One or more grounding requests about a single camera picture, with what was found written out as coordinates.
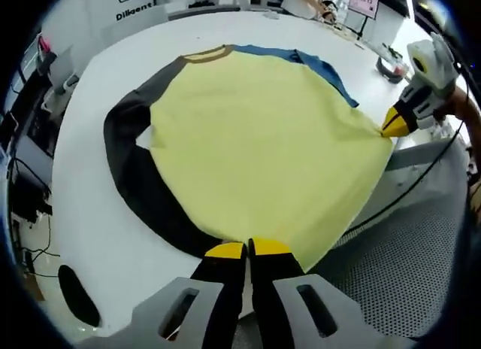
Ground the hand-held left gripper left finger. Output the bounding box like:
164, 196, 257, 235
80, 241, 249, 349

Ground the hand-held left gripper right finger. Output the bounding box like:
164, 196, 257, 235
248, 237, 410, 349

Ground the yellow raglan garment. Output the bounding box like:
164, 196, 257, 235
103, 43, 395, 275

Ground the black curved holder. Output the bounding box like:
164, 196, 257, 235
375, 57, 410, 86

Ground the display screen on stand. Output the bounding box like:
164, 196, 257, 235
347, 0, 380, 40

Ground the grey mesh chair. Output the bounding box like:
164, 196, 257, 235
300, 138, 474, 341

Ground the black oval pad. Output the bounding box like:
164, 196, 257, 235
58, 264, 101, 327

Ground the brown cardboard box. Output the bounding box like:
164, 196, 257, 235
24, 273, 46, 303

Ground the grey office chair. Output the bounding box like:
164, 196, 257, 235
41, 46, 80, 111

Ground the pink hanging bag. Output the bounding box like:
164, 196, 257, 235
37, 35, 57, 64

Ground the black cable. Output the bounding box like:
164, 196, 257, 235
337, 62, 474, 248

